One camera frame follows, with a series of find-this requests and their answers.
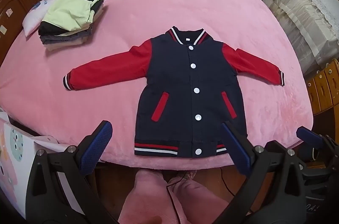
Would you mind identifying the navy and red baseball jacket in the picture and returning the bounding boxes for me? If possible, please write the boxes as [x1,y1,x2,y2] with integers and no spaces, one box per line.
[63,26,285,158]

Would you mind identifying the stack of folded clothes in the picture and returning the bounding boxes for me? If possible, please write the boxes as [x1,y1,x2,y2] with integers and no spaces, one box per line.
[38,2,106,51]

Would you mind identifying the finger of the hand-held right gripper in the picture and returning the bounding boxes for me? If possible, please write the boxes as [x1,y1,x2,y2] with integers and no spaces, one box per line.
[296,127,332,153]

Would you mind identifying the wooden chair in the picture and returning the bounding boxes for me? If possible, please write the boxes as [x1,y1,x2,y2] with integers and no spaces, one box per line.
[304,58,339,115]

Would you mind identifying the light green folded garment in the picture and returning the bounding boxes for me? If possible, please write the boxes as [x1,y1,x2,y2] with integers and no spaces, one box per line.
[42,0,109,31]

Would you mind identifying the white cartoon printed bag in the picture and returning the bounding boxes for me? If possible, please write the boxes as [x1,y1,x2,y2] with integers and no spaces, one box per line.
[0,111,80,224]

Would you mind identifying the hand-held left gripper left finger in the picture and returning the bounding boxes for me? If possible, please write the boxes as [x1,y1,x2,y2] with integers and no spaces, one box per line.
[25,120,118,224]

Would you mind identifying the person's pink trousers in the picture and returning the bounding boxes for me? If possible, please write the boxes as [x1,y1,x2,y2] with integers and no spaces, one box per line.
[118,170,229,224]

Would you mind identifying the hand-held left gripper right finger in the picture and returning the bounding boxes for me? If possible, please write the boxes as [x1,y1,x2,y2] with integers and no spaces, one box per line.
[212,121,315,224]

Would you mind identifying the cream cloth covered furniture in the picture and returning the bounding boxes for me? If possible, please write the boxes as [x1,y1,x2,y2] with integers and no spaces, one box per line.
[250,0,339,73]

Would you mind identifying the pink plush bed blanket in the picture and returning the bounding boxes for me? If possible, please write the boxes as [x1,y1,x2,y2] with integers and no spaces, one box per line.
[0,0,314,170]

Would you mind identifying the wooden headboard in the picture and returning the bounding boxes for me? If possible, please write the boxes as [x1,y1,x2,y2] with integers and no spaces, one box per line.
[0,0,44,66]

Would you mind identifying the white printed pillow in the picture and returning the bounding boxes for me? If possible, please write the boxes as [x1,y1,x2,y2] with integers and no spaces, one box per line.
[22,0,57,38]

